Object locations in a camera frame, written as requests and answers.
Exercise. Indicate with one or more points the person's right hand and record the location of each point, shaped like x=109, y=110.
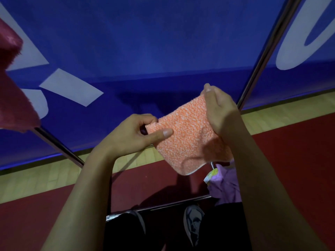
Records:
x=222, y=112

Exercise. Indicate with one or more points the person's left hand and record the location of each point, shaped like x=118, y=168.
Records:
x=125, y=138

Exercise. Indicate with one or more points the orange patterned towel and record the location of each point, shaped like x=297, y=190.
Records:
x=188, y=138

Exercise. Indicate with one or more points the yellow white cloth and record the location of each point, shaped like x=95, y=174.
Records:
x=210, y=177

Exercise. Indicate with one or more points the metal drying rack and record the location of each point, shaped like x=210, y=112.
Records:
x=264, y=54

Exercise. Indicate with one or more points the purple towel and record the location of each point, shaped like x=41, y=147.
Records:
x=226, y=188

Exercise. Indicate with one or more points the pink towel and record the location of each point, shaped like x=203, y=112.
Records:
x=15, y=107

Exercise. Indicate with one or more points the person's right forearm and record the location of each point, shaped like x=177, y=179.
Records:
x=274, y=203

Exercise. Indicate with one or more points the person's left forearm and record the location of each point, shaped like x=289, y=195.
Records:
x=78, y=206

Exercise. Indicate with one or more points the person's left grey shoe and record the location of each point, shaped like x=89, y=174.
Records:
x=140, y=219

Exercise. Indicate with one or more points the person's grey shoe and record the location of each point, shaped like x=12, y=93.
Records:
x=193, y=222
x=140, y=219

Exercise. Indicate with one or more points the person's right grey shoe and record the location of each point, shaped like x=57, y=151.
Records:
x=193, y=222

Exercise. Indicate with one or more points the person's black trousers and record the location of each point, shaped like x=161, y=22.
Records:
x=225, y=230

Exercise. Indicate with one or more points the blue banner with white print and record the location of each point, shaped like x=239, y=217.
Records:
x=157, y=41

